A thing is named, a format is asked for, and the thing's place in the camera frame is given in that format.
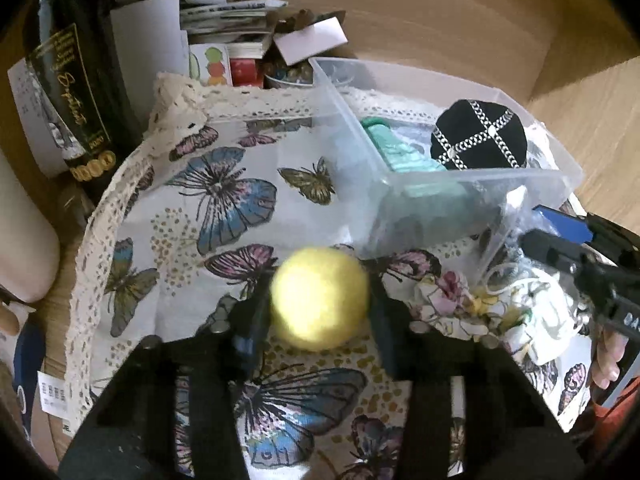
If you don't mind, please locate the floral fabric scrunchie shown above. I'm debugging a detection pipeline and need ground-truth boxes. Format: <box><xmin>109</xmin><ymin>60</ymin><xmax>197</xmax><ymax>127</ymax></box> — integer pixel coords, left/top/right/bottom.
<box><xmin>407</xmin><ymin>270</ymin><xmax>532</xmax><ymax>349</ymax></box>

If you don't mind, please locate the clear plastic bag with cord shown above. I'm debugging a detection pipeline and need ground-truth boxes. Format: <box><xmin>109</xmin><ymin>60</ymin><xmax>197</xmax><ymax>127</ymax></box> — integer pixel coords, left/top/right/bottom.
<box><xmin>478</xmin><ymin>185</ymin><xmax>590</xmax><ymax>366</ymax></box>

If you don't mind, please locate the yellow white felt ball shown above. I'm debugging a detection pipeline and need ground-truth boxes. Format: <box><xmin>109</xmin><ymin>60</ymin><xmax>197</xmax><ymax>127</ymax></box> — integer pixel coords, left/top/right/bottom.
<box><xmin>270</xmin><ymin>247</ymin><xmax>370</xmax><ymax>352</ymax></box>

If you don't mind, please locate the green striped knit sock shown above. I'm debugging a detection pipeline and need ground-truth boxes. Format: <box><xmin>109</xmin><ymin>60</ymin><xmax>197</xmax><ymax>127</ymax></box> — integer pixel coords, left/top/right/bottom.
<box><xmin>360</xmin><ymin>116</ymin><xmax>482</xmax><ymax>243</ymax></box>

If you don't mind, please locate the black pouch with silver chain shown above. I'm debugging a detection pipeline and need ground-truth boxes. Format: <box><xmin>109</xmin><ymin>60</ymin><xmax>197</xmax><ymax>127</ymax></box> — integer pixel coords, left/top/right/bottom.
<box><xmin>431</xmin><ymin>100</ymin><xmax>527</xmax><ymax>170</ymax></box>

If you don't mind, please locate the person's right hand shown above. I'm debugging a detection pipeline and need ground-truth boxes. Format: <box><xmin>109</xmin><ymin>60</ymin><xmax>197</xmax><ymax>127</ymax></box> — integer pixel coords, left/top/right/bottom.
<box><xmin>591</xmin><ymin>328</ymin><xmax>628</xmax><ymax>390</ymax></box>

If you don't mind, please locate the butterfly print lace cloth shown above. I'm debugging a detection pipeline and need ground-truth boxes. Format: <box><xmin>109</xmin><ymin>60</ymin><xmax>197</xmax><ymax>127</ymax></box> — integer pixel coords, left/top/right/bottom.
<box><xmin>60</xmin><ymin>74</ymin><xmax>592</xmax><ymax>479</ymax></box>

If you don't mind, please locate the clear plastic storage box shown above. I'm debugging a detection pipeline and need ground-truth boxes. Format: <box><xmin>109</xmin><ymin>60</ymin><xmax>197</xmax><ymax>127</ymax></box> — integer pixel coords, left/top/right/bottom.
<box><xmin>311</xmin><ymin>58</ymin><xmax>584</xmax><ymax>257</ymax></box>

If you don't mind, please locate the blue white packet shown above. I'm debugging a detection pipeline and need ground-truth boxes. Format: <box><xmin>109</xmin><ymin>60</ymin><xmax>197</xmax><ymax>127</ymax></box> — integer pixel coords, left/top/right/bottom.
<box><xmin>1</xmin><ymin>301</ymin><xmax>67</xmax><ymax>444</ymax></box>

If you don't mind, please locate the bowl of small stones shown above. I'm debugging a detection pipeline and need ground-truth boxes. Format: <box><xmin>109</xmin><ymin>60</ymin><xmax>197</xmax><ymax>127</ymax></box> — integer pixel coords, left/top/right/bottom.
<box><xmin>262</xmin><ymin>60</ymin><xmax>314</xmax><ymax>88</ymax></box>

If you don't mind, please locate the small red box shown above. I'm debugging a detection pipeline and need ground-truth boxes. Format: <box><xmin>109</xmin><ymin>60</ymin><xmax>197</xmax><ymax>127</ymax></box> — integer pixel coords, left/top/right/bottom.
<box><xmin>230</xmin><ymin>58</ymin><xmax>264</xmax><ymax>88</ymax></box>

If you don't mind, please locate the fruit print card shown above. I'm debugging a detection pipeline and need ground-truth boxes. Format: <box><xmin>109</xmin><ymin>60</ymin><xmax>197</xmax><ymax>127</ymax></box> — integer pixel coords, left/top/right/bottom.
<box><xmin>189</xmin><ymin>44</ymin><xmax>233</xmax><ymax>86</ymax></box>

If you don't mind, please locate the white folded card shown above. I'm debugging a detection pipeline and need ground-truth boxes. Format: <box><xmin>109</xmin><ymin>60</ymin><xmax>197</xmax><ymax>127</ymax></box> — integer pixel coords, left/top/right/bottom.
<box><xmin>273</xmin><ymin>16</ymin><xmax>348</xmax><ymax>66</ymax></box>

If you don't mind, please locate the dark wine bottle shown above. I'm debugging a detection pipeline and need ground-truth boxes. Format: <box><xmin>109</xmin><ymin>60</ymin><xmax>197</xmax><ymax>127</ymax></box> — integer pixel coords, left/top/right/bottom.
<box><xmin>23</xmin><ymin>0</ymin><xmax>137</xmax><ymax>204</ymax></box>

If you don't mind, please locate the stack of papers and booklets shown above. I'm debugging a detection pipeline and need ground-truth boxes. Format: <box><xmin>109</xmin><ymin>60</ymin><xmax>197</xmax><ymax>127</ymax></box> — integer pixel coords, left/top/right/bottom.
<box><xmin>106</xmin><ymin>0</ymin><xmax>292</xmax><ymax>86</ymax></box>

